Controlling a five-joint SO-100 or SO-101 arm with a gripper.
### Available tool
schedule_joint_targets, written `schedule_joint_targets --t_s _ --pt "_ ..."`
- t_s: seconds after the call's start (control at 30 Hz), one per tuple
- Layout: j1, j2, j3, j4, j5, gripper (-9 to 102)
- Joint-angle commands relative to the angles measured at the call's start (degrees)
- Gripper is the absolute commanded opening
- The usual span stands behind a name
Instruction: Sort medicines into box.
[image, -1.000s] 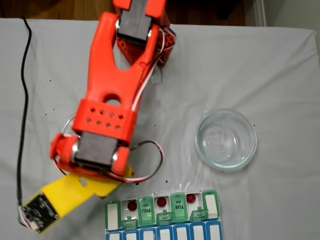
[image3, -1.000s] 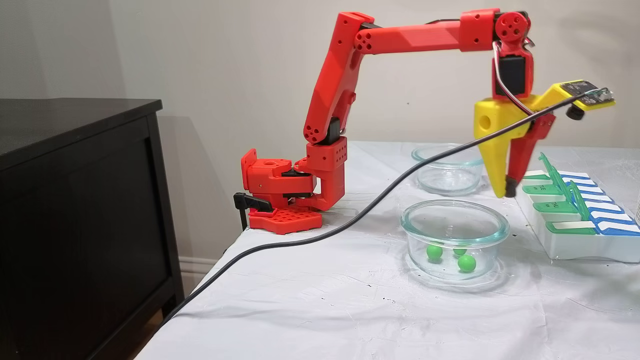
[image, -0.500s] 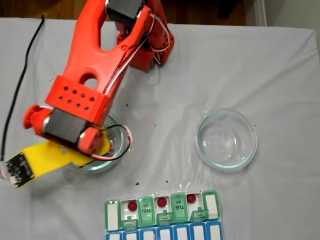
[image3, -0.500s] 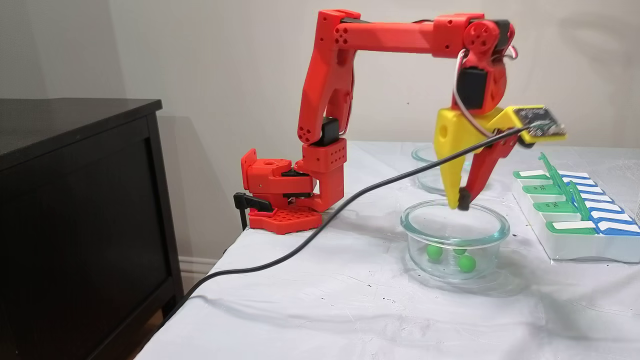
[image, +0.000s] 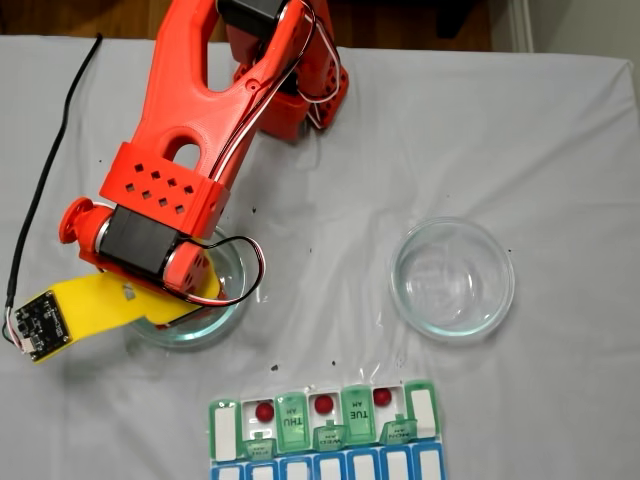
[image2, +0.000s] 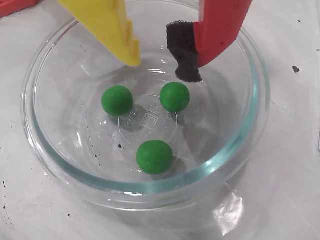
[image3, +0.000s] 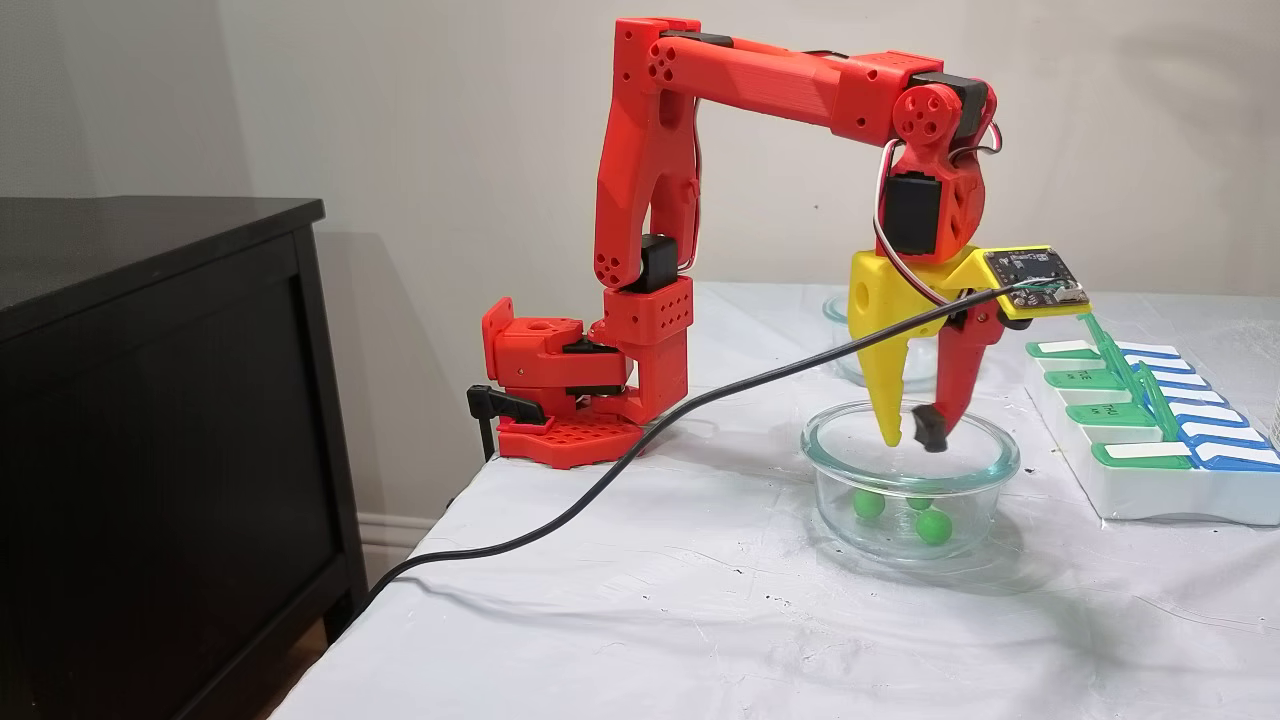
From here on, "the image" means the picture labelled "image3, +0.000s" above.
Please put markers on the black table clamp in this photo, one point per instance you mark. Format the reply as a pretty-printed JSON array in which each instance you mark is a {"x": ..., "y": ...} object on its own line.
[{"x": 505, "y": 403}]

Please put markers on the white baseboard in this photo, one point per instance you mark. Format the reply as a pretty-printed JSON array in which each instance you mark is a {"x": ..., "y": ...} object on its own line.
[{"x": 400, "y": 535}]

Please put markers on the glass bowl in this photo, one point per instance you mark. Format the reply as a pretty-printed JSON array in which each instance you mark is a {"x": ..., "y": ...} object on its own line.
[
  {"x": 990, "y": 490},
  {"x": 848, "y": 375}
]

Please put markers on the black circuit board camera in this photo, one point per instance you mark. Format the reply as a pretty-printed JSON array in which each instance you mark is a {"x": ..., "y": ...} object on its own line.
[{"x": 1030, "y": 272}]

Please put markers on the weekly pill organizer box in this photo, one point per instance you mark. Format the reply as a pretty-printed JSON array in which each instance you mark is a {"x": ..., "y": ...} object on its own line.
[{"x": 1150, "y": 490}]

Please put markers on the white tablecloth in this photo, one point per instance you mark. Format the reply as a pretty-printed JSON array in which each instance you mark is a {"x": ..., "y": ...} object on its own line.
[{"x": 700, "y": 620}]

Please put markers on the black cabinet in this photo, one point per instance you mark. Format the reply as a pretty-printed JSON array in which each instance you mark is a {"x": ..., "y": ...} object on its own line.
[{"x": 150, "y": 450}]

